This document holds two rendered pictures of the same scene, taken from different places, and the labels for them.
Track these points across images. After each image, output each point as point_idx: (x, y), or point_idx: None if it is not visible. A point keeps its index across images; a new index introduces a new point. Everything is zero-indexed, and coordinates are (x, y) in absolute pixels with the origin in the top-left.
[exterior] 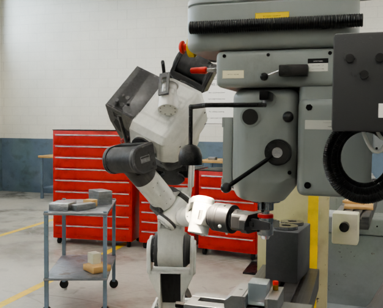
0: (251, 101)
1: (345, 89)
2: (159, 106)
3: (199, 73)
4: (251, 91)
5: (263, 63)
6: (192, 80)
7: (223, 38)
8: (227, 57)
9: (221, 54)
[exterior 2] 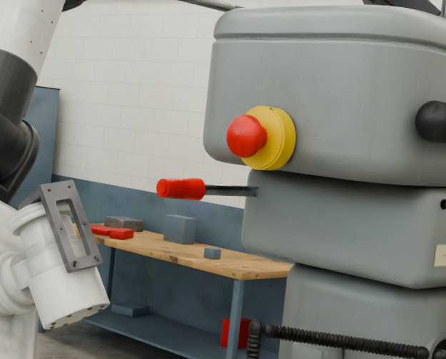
0: (445, 318)
1: None
2: (78, 310)
3: (186, 197)
4: (441, 290)
5: None
6: None
7: None
8: None
9: (437, 197)
